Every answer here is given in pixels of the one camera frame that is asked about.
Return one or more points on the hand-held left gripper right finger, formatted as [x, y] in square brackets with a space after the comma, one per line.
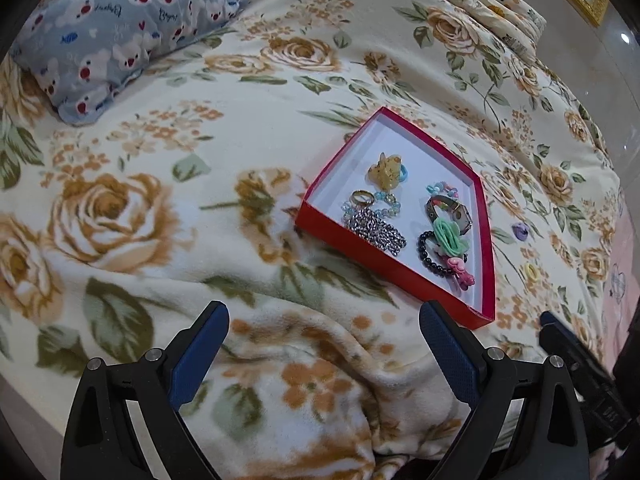
[450, 350]

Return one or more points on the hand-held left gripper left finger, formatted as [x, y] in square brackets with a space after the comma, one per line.
[200, 355]

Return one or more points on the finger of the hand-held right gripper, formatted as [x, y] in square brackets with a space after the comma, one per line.
[565, 342]

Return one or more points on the yellow floral hair claw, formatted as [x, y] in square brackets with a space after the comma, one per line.
[382, 170]

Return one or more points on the red shallow box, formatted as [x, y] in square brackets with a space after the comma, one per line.
[400, 145]

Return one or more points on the pink hair clip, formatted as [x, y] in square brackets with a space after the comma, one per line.
[457, 265]

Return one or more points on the pink cloth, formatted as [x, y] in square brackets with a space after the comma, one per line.
[620, 260]

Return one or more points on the green scrunchie flower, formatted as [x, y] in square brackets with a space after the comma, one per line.
[447, 237]

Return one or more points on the purple hair clip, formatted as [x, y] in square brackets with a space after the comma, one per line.
[520, 231]

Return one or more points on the cream floral blanket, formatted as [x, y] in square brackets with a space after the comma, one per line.
[150, 210]

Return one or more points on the blue bear print pillow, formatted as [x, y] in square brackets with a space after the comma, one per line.
[125, 20]

